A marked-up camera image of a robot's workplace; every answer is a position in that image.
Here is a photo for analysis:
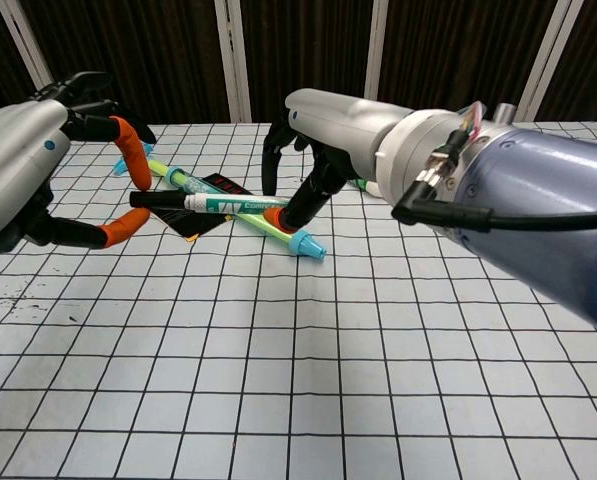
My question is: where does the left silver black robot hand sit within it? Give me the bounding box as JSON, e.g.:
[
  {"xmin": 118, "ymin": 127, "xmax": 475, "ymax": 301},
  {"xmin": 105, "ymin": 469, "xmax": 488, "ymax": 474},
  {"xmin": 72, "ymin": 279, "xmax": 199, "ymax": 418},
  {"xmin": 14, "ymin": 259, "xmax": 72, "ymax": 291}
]
[{"xmin": 0, "ymin": 71, "xmax": 157, "ymax": 264}]

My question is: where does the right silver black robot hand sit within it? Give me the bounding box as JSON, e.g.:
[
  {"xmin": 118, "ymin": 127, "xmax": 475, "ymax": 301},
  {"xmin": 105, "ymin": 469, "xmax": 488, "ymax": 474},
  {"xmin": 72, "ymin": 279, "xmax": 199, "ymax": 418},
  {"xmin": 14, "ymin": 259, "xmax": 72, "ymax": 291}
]
[{"xmin": 261, "ymin": 88, "xmax": 413, "ymax": 236}]

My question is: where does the white marker with green label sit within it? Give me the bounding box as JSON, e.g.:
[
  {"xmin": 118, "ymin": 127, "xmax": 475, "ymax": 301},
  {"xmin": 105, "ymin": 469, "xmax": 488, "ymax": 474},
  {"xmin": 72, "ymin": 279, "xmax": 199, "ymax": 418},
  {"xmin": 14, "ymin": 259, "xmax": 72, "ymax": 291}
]
[{"xmin": 182, "ymin": 193, "xmax": 292, "ymax": 218}]

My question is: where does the black marker cap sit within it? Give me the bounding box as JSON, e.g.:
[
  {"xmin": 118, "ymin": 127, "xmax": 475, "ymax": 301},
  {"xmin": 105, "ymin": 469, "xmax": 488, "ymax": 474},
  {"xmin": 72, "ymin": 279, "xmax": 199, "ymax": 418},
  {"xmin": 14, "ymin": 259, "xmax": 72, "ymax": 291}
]
[{"xmin": 129, "ymin": 189, "xmax": 187, "ymax": 211}]

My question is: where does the small white green bottle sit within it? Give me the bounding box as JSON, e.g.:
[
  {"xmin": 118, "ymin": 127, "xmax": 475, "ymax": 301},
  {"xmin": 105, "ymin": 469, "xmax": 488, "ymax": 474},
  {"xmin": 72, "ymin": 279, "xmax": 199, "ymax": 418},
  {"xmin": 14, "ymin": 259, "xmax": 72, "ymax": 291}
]
[{"xmin": 350, "ymin": 177, "xmax": 385, "ymax": 197}]

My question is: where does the green blue water pump toy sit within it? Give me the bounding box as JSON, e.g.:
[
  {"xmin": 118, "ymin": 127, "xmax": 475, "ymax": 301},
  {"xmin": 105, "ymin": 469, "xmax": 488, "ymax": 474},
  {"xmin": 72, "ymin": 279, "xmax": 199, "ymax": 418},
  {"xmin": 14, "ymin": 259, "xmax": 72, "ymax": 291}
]
[{"xmin": 113, "ymin": 142, "xmax": 327, "ymax": 264}]

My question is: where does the black printed card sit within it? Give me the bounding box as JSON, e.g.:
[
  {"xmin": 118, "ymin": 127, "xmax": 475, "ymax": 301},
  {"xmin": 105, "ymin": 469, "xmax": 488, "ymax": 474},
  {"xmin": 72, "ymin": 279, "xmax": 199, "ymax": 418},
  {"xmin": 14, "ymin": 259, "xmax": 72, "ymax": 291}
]
[{"xmin": 150, "ymin": 172, "xmax": 255, "ymax": 244}]

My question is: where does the white checkered tablecloth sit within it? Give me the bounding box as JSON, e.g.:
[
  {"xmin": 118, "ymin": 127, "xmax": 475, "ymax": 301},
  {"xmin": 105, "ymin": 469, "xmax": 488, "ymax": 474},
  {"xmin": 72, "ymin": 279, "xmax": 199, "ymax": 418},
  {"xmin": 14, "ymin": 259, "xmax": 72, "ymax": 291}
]
[{"xmin": 0, "ymin": 122, "xmax": 597, "ymax": 480}]

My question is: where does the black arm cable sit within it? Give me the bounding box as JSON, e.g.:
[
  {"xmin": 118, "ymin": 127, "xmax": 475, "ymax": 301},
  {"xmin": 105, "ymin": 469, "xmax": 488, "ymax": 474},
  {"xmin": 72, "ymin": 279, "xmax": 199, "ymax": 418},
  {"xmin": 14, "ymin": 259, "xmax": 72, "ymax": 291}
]
[{"xmin": 391, "ymin": 177, "xmax": 597, "ymax": 234}]

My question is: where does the black partition with white frame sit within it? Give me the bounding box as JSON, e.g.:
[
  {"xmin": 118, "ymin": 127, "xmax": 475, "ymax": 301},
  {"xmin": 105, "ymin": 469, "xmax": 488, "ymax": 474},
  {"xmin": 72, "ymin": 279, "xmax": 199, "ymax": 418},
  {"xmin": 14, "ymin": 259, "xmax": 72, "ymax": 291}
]
[{"xmin": 0, "ymin": 0, "xmax": 597, "ymax": 126}]

